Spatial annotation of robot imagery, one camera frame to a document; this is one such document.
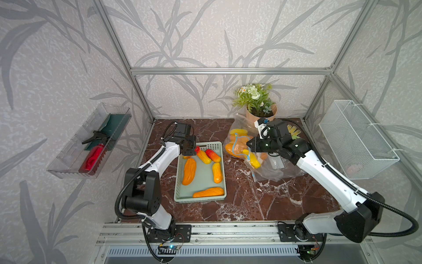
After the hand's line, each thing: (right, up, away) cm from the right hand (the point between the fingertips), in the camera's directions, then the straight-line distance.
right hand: (246, 142), depth 76 cm
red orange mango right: (-16, -10, +21) cm, 28 cm away
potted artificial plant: (+8, +24, +16) cm, 30 cm away
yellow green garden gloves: (+39, +4, +37) cm, 54 cm away
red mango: (-26, -6, +21) cm, 34 cm away
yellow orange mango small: (-22, -10, +20) cm, 32 cm away
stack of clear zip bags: (+19, -15, +18) cm, 30 cm away
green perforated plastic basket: (-23, -21, +16) cm, 35 cm away
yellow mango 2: (0, +5, +33) cm, 34 cm away
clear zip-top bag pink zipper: (+1, +12, +34) cm, 36 cm away
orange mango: (-14, -17, +13) cm, 26 cm away
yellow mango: (+5, -9, +6) cm, 12 cm away
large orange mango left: (-29, -17, +13) cm, 36 cm away
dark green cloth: (-60, +5, -5) cm, 60 cm away
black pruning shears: (-61, +3, -10) cm, 62 cm away
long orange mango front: (-17, -26, +7) cm, 32 cm away
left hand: (-25, 0, +15) cm, 29 cm away
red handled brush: (-58, -6, -17) cm, 61 cm away
